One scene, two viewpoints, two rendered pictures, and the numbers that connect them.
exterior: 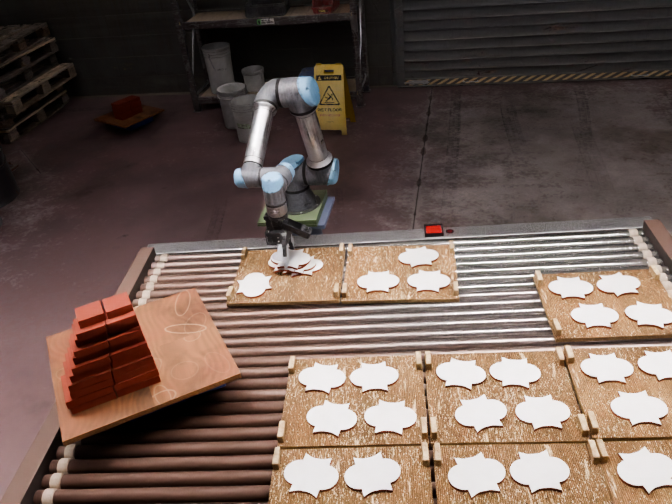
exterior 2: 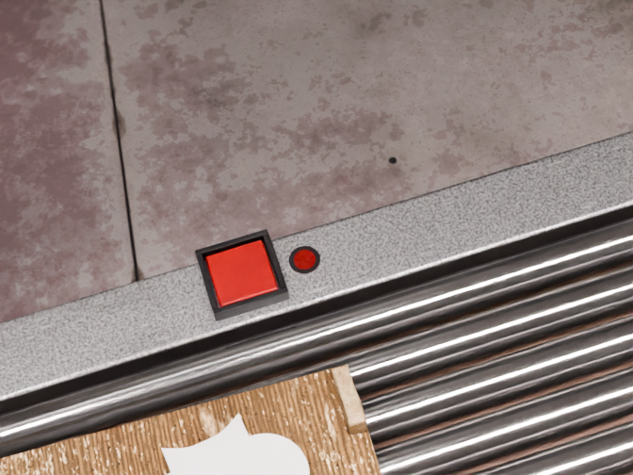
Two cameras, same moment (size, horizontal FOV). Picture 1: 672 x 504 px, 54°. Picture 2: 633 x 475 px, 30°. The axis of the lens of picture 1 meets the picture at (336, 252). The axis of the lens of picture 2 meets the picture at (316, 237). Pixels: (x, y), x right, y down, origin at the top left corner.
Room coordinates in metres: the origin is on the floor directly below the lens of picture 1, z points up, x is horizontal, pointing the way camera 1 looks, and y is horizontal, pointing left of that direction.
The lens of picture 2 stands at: (1.72, -0.30, 1.96)
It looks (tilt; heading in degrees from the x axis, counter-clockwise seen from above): 60 degrees down; 342
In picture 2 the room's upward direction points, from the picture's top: 6 degrees counter-clockwise
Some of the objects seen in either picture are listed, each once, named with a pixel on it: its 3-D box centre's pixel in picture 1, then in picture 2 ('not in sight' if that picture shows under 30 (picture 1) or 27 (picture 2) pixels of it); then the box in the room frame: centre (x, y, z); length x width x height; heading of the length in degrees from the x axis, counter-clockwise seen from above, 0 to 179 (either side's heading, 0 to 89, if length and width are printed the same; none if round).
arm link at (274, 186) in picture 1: (273, 189); not in sight; (2.11, 0.20, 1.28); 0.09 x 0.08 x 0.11; 163
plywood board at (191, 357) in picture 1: (138, 356); not in sight; (1.56, 0.64, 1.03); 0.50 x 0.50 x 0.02; 22
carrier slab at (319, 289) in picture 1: (288, 275); not in sight; (2.06, 0.19, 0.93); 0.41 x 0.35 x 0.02; 82
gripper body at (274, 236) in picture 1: (278, 227); not in sight; (2.11, 0.20, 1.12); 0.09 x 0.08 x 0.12; 78
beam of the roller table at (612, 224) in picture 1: (391, 241); (81, 350); (2.29, -0.23, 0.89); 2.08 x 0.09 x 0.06; 84
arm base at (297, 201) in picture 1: (298, 194); not in sight; (2.67, 0.14, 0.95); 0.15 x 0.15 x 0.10
